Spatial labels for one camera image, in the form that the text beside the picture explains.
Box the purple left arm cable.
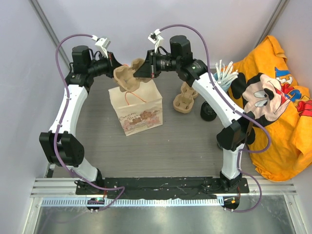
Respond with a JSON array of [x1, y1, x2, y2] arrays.
[[50, 34, 126, 212]]

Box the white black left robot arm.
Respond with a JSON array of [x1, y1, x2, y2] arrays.
[[39, 45, 121, 195]]

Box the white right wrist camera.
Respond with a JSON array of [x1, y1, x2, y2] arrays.
[[148, 29, 164, 53]]

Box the aluminium frame rail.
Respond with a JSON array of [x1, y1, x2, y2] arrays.
[[31, 178, 297, 210]]

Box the orange cartoon print cloth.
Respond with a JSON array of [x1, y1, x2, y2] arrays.
[[228, 36, 312, 182]]

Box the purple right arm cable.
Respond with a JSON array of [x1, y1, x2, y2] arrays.
[[159, 23, 271, 213]]

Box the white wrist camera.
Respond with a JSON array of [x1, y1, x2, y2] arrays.
[[92, 35, 111, 58], [148, 29, 164, 53]]

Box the light blue straw cup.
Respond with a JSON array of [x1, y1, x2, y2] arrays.
[[213, 72, 231, 93]]

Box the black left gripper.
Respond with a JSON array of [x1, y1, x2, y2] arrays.
[[88, 52, 129, 79]]

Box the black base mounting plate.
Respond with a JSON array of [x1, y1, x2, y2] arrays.
[[75, 176, 250, 200]]

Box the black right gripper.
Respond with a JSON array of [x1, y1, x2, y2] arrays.
[[134, 50, 179, 80]]

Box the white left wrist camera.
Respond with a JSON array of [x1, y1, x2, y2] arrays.
[[92, 35, 111, 58]]

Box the black ribbed cup lid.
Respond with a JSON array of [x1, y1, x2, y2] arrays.
[[200, 101, 217, 121]]

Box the brown pulp cup carrier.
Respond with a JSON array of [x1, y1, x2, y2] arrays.
[[113, 58, 151, 92], [173, 82, 199, 114]]

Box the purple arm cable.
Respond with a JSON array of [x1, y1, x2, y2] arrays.
[[50, 34, 126, 212], [159, 23, 271, 213]]

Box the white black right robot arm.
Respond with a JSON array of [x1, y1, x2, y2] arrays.
[[134, 33, 254, 193]]

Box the cream paper bag orange handles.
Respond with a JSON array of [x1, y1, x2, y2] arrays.
[[109, 80, 163, 136]]

